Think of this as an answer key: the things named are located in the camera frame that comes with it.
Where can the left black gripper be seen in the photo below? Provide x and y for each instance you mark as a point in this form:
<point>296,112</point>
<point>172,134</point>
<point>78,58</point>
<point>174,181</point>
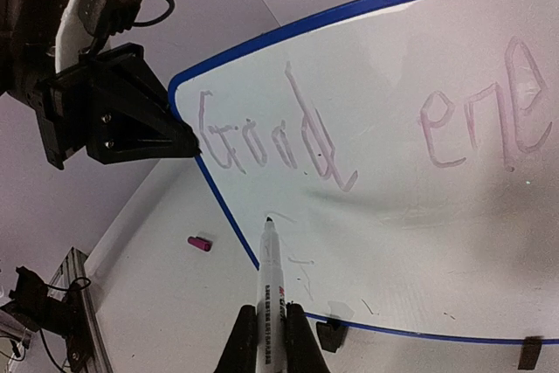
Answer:
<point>119,111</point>

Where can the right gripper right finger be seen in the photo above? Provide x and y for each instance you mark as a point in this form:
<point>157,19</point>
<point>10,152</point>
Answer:
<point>303,354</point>

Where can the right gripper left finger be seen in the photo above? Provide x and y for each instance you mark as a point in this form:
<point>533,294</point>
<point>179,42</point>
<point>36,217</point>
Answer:
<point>240,351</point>

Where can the white marker pen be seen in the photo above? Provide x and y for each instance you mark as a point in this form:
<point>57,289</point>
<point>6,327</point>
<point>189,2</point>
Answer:
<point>271,307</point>

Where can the magenta marker cap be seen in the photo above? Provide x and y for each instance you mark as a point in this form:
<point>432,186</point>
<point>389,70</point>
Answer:
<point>200,243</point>

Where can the blue framed small whiteboard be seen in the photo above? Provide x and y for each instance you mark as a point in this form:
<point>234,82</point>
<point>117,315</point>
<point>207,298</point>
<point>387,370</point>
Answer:
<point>407,151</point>

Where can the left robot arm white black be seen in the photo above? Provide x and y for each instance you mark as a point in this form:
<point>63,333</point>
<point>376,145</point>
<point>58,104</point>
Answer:
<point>28,31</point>

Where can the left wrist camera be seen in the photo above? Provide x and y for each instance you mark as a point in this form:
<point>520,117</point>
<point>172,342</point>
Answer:
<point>87,25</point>

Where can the aluminium front rail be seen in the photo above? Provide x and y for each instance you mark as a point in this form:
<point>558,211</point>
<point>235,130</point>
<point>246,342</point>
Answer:
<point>85,349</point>

